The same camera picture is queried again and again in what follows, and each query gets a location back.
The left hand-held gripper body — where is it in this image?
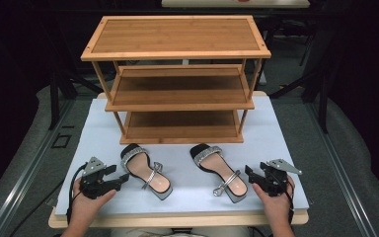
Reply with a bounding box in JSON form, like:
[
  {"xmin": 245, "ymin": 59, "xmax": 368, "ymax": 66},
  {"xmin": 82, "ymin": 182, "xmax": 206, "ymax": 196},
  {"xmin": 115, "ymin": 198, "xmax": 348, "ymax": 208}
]
[{"xmin": 78, "ymin": 156, "xmax": 113, "ymax": 200}]

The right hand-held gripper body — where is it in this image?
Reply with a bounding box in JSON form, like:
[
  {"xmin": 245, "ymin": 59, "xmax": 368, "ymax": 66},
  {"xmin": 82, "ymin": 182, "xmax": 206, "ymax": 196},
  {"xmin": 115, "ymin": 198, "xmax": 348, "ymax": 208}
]
[{"xmin": 260, "ymin": 158, "xmax": 303, "ymax": 198}]

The black sandal with silver straps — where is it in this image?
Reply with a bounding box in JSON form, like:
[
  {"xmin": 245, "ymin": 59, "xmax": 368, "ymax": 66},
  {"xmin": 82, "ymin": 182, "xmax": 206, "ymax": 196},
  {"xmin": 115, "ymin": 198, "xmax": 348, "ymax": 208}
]
[
  {"xmin": 189, "ymin": 142, "xmax": 249, "ymax": 204},
  {"xmin": 119, "ymin": 142, "xmax": 174, "ymax": 201}
]

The wooden three-tier shoe rack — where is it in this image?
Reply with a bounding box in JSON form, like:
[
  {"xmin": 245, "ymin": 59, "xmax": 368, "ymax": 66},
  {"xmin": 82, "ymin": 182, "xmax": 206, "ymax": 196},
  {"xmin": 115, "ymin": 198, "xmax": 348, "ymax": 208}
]
[{"xmin": 80, "ymin": 14, "xmax": 272, "ymax": 146}]

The person's left hand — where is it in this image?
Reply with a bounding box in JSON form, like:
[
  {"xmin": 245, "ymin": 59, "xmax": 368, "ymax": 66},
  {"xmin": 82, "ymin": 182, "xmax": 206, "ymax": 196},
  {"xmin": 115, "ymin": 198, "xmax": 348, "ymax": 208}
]
[{"xmin": 70, "ymin": 179, "xmax": 117, "ymax": 225}]

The person's right hand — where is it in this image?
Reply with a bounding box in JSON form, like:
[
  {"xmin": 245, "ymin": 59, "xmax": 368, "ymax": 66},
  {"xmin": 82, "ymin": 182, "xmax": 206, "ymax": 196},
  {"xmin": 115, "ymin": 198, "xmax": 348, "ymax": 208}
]
[{"xmin": 252, "ymin": 176, "xmax": 296, "ymax": 226}]

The black metal stand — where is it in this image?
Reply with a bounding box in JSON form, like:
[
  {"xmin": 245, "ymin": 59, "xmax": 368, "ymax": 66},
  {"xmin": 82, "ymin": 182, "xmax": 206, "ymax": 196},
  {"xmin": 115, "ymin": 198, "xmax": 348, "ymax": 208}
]
[
  {"xmin": 268, "ymin": 29, "xmax": 332, "ymax": 134},
  {"xmin": 47, "ymin": 62, "xmax": 104, "ymax": 131}
]

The light background table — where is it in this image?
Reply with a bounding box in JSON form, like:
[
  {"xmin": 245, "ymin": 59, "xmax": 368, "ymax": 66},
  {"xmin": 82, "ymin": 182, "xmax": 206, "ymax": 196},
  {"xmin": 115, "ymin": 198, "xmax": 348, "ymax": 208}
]
[{"xmin": 161, "ymin": 0, "xmax": 311, "ymax": 9}]

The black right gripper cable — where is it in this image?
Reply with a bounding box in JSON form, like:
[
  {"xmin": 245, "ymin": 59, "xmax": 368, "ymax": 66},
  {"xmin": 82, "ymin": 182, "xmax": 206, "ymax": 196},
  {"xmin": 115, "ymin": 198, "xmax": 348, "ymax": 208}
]
[{"xmin": 284, "ymin": 187, "xmax": 296, "ymax": 225}]

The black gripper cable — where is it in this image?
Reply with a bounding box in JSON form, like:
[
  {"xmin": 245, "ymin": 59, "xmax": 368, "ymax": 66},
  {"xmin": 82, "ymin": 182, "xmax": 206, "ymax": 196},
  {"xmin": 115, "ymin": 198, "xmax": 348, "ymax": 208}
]
[
  {"xmin": 284, "ymin": 187, "xmax": 296, "ymax": 225},
  {"xmin": 65, "ymin": 162, "xmax": 89, "ymax": 225}
]

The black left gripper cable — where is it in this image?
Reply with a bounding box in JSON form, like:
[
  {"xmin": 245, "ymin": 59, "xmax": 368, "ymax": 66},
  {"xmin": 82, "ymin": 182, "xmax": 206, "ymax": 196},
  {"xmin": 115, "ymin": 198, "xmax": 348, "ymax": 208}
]
[{"xmin": 65, "ymin": 162, "xmax": 89, "ymax": 225}]

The black square floor frame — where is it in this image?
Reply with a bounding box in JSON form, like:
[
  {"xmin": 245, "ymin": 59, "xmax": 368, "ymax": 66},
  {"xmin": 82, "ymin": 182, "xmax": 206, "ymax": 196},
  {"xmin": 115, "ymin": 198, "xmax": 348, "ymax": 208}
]
[{"xmin": 51, "ymin": 132, "xmax": 73, "ymax": 149}]

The black floor cable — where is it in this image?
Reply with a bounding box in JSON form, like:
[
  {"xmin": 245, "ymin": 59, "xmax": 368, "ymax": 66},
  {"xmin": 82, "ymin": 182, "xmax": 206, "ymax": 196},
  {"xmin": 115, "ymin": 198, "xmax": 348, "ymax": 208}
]
[{"xmin": 9, "ymin": 179, "xmax": 64, "ymax": 237}]

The aluminium floor rail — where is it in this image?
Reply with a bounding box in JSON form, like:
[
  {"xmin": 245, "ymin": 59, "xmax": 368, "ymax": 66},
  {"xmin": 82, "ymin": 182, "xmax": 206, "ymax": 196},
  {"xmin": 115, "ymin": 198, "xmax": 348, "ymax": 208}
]
[
  {"xmin": 0, "ymin": 98, "xmax": 77, "ymax": 237},
  {"xmin": 304, "ymin": 102, "xmax": 378, "ymax": 237}
]

